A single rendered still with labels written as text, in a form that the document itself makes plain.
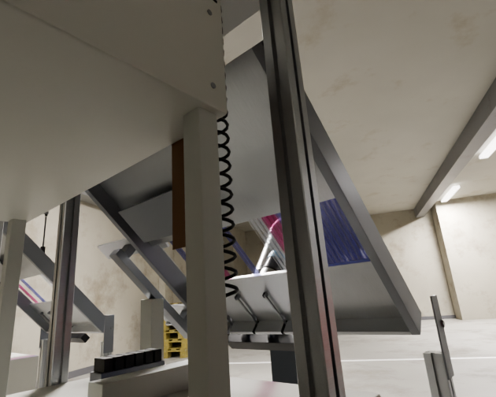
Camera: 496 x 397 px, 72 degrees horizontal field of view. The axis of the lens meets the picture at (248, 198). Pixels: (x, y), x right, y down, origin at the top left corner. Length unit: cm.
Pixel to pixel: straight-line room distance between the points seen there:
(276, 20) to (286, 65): 9
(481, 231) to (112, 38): 967
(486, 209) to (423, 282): 232
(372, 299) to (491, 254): 895
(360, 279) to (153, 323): 78
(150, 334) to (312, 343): 97
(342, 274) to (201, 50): 61
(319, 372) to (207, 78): 36
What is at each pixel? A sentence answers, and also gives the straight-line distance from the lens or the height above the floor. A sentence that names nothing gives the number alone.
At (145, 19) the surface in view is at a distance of 41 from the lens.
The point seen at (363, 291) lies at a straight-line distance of 90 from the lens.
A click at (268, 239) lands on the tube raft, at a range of 88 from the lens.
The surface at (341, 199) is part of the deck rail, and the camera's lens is 67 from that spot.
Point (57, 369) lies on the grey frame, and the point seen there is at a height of 65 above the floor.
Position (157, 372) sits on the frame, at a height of 66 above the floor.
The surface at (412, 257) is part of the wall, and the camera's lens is 1007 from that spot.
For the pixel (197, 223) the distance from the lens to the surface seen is 37.
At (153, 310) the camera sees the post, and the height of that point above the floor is 77.
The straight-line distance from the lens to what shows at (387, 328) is 94.
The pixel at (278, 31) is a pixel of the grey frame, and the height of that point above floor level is 116.
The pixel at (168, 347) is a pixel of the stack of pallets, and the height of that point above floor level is 15.
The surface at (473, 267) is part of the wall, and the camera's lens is 968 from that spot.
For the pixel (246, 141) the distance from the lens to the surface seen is 71.
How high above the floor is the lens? 78
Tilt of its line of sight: 17 degrees up
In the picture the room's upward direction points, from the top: 4 degrees counter-clockwise
